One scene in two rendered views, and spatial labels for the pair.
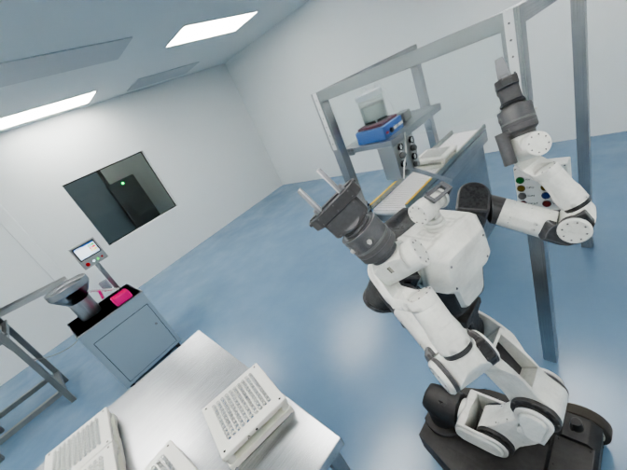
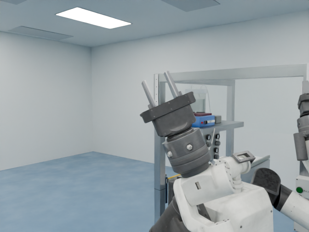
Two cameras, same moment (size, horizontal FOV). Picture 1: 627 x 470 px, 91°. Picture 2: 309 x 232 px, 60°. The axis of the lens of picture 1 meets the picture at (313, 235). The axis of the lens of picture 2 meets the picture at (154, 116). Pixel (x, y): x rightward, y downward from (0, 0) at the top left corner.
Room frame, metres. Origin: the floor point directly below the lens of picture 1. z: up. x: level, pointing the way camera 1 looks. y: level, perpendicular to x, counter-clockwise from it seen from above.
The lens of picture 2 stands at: (0.02, 0.09, 1.60)
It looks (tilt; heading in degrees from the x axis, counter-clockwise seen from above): 5 degrees down; 347
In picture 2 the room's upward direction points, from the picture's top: straight up
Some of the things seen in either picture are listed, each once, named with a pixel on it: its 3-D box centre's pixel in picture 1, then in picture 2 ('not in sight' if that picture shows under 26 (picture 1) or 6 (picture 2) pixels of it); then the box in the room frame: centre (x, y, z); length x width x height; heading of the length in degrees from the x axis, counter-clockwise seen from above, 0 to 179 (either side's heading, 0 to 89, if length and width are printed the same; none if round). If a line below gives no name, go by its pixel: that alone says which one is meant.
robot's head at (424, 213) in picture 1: (429, 210); (232, 170); (0.79, -0.34, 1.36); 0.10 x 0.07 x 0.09; 115
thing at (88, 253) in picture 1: (101, 268); not in sight; (3.13, 2.10, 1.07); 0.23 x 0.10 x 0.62; 129
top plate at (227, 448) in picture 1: (243, 406); not in sight; (0.81, 0.47, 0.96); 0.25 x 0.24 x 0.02; 26
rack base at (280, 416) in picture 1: (248, 413); not in sight; (0.81, 0.47, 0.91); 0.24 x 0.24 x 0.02; 26
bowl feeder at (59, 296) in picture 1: (85, 296); not in sight; (2.90, 2.24, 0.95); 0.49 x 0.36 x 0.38; 129
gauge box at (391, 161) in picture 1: (398, 156); (204, 145); (1.75, -0.65, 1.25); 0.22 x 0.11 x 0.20; 125
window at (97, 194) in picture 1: (125, 197); not in sight; (5.76, 2.71, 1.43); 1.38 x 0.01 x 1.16; 129
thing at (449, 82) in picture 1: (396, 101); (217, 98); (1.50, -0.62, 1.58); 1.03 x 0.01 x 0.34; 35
